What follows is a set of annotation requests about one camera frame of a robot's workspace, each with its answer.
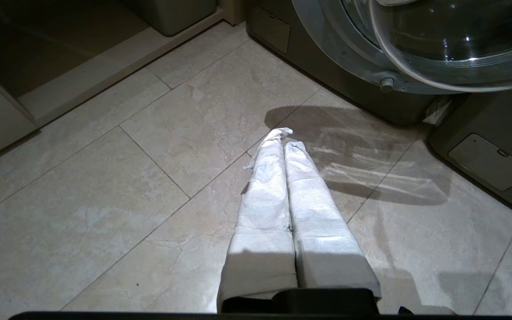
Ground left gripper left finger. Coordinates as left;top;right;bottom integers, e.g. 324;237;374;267
216;128;298;313

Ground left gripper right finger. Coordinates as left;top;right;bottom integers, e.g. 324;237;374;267
284;141;382;299

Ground round glass washer door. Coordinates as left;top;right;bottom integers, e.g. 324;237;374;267
292;0;512;95

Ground grey washing machine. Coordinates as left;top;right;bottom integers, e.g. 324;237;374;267
245;0;461;126
426;84;512;223

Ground grey bin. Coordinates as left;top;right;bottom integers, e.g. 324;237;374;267
120;0;218;37

